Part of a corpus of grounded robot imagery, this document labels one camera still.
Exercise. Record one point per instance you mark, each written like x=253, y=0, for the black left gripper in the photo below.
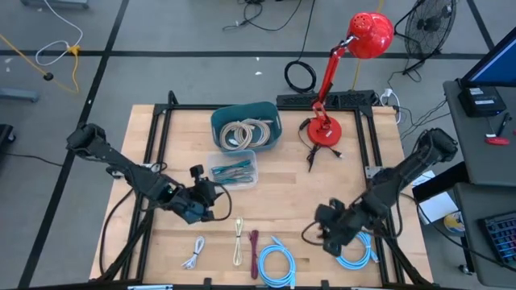
x=193, y=205

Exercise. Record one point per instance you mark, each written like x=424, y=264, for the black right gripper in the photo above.
x=340, y=225

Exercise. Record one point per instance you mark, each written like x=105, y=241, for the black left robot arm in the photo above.
x=121, y=163

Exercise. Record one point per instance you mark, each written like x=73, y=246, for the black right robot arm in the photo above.
x=403, y=169

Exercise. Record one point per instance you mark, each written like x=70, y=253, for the clear plastic bin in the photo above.
x=252, y=155

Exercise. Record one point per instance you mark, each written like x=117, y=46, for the teal plastic bin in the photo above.
x=217, y=113

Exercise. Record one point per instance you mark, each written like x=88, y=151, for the white paper sheet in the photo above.
x=437, y=207

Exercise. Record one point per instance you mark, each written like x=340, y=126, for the blue yellow round object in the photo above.
x=454, y=223

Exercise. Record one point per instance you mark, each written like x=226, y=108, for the black desk caster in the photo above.
x=465, y=269

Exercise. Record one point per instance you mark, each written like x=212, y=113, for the grey desk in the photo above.
x=475, y=161
x=471, y=249

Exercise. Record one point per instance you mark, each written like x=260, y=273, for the backlit keyboard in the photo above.
x=502, y=237

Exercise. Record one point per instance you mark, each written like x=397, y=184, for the red desk object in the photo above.
x=498, y=141

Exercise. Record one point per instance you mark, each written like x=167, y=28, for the black mini computer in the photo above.
x=481, y=100

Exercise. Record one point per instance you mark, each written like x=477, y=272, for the black pen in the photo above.
x=503, y=125

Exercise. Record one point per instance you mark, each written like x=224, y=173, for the red desk lamp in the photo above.
x=371, y=36

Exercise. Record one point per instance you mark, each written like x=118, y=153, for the black caster base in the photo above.
x=6, y=135

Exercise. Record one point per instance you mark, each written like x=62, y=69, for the black floor fan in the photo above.
x=429, y=24

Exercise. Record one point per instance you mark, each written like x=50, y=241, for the grey furniture foot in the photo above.
x=18, y=95
x=56, y=3

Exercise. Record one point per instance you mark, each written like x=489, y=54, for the computer monitor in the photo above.
x=496, y=64

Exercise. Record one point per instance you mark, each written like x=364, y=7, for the silver metal bracket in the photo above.
x=114, y=172
x=371, y=172

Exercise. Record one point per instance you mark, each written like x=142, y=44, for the black metal table frame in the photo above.
x=193, y=107

